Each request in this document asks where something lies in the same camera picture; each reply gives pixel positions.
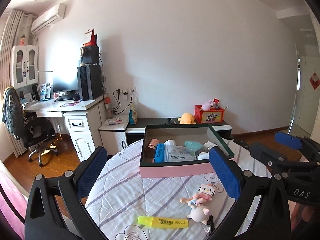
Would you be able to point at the dental flossers box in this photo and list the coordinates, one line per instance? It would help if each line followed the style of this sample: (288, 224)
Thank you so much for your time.
(178, 154)

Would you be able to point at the snack bag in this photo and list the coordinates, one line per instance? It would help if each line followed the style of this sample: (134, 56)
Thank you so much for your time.
(133, 118)

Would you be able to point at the striped white quilted cover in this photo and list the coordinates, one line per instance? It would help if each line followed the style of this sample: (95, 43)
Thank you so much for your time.
(120, 195)

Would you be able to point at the white duck figurine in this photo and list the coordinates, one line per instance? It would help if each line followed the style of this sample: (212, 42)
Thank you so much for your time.
(170, 142)

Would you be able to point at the white charger plug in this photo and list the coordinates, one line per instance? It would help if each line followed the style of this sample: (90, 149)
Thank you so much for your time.
(209, 145)

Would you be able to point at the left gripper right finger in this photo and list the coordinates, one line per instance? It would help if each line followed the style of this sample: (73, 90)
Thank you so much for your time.
(271, 219)

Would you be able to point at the dark jacket on chair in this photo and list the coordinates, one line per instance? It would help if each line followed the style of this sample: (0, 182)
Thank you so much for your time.
(13, 114)

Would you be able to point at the pink pig figurine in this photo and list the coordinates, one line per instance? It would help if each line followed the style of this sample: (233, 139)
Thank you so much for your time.
(199, 212)

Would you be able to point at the low black white cabinet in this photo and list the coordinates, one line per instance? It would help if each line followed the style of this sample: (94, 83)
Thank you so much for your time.
(127, 139)

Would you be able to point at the white small device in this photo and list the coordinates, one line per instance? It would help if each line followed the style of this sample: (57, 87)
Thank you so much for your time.
(203, 156)

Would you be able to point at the pink block figure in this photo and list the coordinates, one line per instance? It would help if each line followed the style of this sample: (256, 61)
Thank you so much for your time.
(206, 191)

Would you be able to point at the blue highlighter marker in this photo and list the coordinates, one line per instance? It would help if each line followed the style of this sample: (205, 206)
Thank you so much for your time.
(159, 155)

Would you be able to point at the black speaker box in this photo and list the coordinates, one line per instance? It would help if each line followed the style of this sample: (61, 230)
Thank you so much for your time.
(89, 55)

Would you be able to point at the pink bed cover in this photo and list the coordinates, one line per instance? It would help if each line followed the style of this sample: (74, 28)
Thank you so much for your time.
(13, 207)

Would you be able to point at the pink cylindrical case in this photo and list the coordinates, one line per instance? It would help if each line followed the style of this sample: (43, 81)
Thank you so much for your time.
(150, 150)

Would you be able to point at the orange cap bottle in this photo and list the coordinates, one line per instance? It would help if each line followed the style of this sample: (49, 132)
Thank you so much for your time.
(108, 106)

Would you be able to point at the black computer monitor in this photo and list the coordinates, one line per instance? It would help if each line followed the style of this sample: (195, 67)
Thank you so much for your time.
(65, 80)

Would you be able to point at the beige curtain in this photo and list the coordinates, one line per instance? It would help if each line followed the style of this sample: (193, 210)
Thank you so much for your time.
(17, 24)

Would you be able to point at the black computer tower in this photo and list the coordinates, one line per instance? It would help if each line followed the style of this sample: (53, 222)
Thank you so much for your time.
(89, 82)

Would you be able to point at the black office chair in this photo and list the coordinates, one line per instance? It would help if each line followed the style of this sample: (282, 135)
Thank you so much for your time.
(38, 138)

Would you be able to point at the teal round container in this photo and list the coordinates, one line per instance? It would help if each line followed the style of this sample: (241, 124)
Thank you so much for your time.
(193, 145)

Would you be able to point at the orange octopus plush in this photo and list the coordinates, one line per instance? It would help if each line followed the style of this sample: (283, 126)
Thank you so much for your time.
(186, 118)

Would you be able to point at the red calendar stand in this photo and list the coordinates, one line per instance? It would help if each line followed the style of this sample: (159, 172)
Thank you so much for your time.
(90, 38)

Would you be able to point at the yellow highlighter marker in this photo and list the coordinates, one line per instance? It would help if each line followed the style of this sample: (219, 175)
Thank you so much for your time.
(162, 223)

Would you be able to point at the black hair claw clip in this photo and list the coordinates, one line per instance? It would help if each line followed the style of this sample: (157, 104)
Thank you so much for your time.
(210, 228)

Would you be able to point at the white air conditioner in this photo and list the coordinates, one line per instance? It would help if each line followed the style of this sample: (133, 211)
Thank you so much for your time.
(49, 17)

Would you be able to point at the white desk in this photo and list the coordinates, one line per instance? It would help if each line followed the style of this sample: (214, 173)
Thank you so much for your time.
(80, 120)

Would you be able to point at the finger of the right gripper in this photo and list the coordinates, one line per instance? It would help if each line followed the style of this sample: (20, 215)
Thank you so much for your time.
(262, 153)
(288, 140)

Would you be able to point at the red cartoon storage box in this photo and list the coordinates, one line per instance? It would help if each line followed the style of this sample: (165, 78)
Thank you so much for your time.
(210, 116)

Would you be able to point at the wall power sockets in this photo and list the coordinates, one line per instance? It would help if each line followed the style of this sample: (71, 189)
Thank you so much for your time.
(126, 93)

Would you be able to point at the person right hand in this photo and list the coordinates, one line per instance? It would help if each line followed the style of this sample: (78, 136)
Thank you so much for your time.
(300, 213)

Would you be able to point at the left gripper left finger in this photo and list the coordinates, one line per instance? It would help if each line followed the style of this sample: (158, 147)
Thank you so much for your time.
(43, 219)

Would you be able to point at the pink black storage box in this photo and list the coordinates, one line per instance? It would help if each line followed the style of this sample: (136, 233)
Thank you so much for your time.
(149, 169)

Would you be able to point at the white glass door cabinet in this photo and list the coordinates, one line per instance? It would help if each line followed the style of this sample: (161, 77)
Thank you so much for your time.
(24, 66)

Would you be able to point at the door with metal handle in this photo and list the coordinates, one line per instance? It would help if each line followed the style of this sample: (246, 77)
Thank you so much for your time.
(306, 102)

